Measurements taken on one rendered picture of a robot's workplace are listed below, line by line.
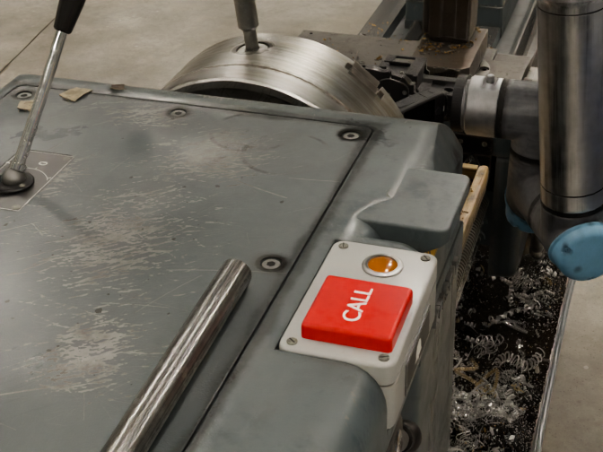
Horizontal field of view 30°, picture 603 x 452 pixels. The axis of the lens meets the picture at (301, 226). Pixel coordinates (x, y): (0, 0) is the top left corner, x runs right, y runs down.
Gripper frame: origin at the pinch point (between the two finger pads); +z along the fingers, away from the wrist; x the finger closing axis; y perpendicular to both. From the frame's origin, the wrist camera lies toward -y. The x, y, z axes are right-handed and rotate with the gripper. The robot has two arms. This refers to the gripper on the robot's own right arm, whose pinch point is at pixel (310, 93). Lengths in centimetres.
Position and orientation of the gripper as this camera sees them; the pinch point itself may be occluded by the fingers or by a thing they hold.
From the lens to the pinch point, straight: 146.8
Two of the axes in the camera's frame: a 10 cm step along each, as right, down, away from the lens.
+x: -0.2, -8.5, -5.2
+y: 3.1, -5.0, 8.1
